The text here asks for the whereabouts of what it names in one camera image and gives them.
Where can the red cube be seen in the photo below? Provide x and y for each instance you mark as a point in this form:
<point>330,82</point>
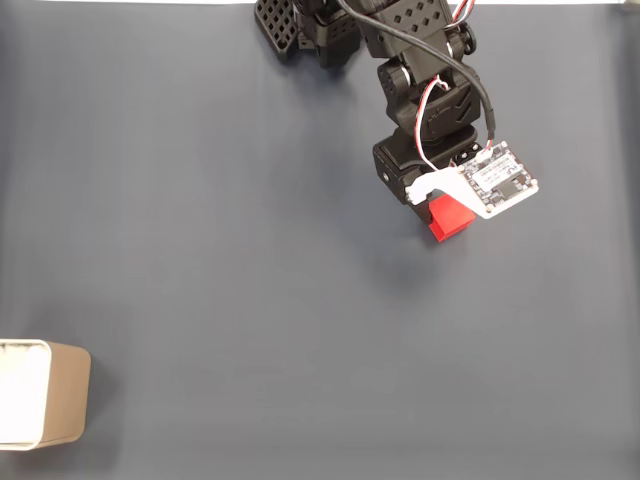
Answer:
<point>450,222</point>

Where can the grey table mat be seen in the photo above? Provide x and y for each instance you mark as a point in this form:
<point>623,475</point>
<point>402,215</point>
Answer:
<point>250,275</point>

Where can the beige white box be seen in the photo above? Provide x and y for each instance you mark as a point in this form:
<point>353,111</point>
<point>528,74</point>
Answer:
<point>65,390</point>

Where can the white camera board mount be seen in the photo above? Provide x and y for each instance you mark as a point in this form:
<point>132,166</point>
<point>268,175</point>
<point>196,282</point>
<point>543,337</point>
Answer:
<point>500,182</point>

